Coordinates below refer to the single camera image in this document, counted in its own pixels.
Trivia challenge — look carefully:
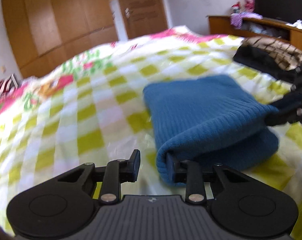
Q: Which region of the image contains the red white striped cloth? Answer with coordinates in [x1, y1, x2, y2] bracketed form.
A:
[0, 74, 19, 97]

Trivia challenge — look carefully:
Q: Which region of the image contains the blue knitted sweater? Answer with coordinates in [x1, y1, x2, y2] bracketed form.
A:
[143, 75, 279, 185]

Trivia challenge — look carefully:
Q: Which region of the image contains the black folded garment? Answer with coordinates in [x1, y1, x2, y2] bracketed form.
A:
[233, 46, 298, 83]

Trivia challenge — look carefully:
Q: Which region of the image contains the black television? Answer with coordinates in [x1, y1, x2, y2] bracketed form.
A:
[254, 0, 302, 23]

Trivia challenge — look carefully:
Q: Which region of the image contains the brown wooden wardrobe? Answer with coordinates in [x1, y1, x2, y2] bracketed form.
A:
[1, 0, 168, 77]

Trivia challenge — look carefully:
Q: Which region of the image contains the wooden side cabinet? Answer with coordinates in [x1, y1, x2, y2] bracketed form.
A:
[208, 16, 302, 51]

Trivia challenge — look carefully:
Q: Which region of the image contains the beige brown patterned sweater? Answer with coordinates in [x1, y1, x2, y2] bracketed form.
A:
[241, 36, 302, 71]

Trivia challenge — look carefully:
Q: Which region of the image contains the green checkered bed cover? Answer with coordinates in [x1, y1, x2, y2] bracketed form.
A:
[0, 27, 302, 239]

